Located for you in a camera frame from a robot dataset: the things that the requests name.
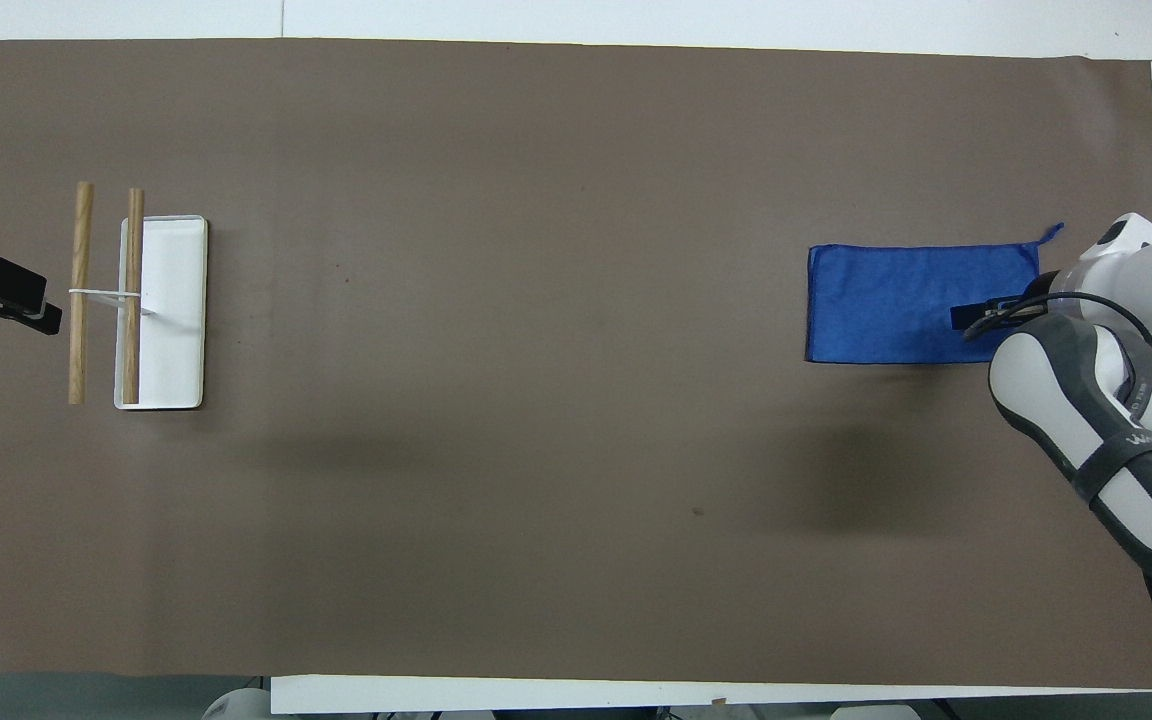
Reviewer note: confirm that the white rack with wooden bars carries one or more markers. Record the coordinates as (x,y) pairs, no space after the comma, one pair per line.
(171,310)

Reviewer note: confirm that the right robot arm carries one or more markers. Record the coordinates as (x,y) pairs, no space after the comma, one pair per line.
(1046,400)

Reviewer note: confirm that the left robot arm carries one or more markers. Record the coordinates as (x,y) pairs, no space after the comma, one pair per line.
(236,705)

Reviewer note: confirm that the blue towel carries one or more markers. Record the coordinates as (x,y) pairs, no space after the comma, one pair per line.
(886,305)

